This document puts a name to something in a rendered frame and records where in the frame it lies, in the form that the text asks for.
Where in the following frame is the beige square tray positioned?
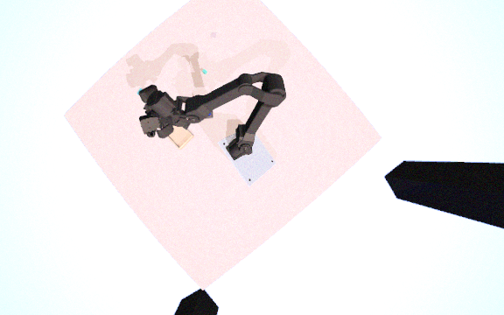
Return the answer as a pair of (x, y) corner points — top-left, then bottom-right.
(168, 125), (194, 150)

